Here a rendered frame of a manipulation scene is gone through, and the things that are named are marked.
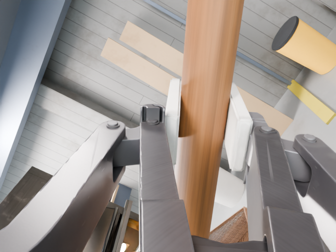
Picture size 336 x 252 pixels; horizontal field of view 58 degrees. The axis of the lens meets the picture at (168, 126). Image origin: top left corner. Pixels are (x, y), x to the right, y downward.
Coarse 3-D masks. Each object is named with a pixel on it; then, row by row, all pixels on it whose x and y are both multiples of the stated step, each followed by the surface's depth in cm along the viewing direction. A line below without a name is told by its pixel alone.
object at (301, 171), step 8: (248, 112) 18; (256, 112) 18; (256, 120) 17; (264, 120) 17; (248, 144) 15; (288, 144) 14; (248, 152) 15; (288, 152) 14; (296, 152) 14; (248, 160) 15; (288, 160) 14; (296, 160) 14; (304, 160) 14; (296, 168) 14; (304, 168) 14; (296, 176) 14; (304, 176) 14
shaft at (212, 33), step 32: (192, 0) 16; (224, 0) 15; (192, 32) 16; (224, 32) 16; (192, 64) 17; (224, 64) 16; (192, 96) 17; (224, 96) 17; (192, 128) 18; (224, 128) 19; (192, 160) 19; (192, 192) 20; (192, 224) 21
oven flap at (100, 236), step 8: (104, 216) 201; (112, 216) 199; (104, 224) 194; (112, 224) 193; (96, 232) 187; (104, 232) 188; (88, 240) 181; (96, 240) 182; (104, 240) 183; (88, 248) 176; (96, 248) 177; (104, 248) 175
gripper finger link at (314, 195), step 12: (300, 144) 13; (312, 144) 13; (324, 144) 13; (312, 156) 12; (324, 156) 12; (312, 168) 12; (324, 168) 12; (312, 180) 12; (324, 180) 11; (300, 192) 13; (312, 192) 12; (324, 192) 11; (312, 204) 12; (324, 204) 11; (324, 216) 11; (324, 228) 11; (324, 240) 11
